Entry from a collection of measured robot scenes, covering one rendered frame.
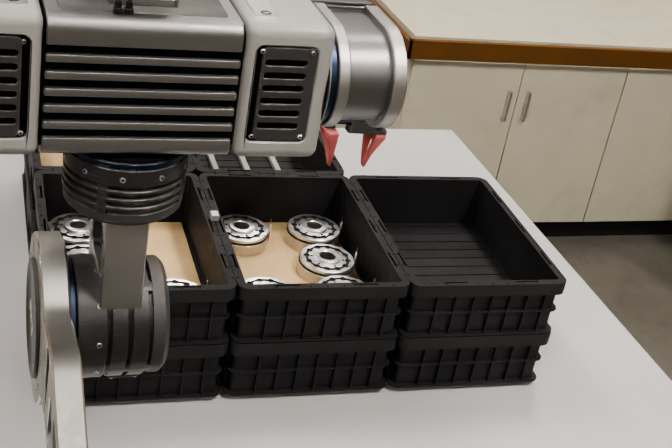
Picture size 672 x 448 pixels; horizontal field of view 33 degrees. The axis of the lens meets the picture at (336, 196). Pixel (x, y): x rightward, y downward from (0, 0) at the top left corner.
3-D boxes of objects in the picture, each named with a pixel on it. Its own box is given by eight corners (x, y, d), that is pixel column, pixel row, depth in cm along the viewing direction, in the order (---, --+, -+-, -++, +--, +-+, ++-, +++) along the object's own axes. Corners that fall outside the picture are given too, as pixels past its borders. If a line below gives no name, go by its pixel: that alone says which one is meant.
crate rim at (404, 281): (410, 298, 190) (413, 286, 189) (237, 301, 181) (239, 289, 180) (344, 185, 224) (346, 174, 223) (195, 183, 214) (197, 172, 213)
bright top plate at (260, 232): (270, 245, 208) (270, 242, 208) (215, 242, 206) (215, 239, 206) (265, 218, 217) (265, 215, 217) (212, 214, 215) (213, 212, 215)
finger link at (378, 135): (330, 156, 200) (338, 107, 196) (368, 157, 202) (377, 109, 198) (341, 172, 194) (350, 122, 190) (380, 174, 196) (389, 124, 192)
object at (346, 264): (360, 275, 204) (360, 272, 204) (306, 275, 201) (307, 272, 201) (345, 246, 212) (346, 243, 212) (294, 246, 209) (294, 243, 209)
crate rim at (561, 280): (567, 294, 200) (570, 283, 199) (410, 298, 191) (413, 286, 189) (481, 187, 233) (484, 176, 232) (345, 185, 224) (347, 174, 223)
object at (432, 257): (552, 338, 204) (568, 285, 199) (400, 343, 195) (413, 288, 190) (471, 227, 237) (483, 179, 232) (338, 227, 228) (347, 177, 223)
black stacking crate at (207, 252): (229, 349, 185) (237, 291, 180) (43, 355, 176) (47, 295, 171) (189, 227, 218) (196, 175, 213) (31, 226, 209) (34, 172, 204)
